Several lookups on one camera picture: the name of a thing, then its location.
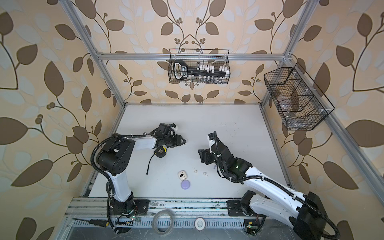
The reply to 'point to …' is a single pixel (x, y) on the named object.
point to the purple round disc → (185, 184)
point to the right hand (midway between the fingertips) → (204, 151)
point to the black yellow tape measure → (160, 152)
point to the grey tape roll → (154, 221)
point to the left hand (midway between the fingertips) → (184, 140)
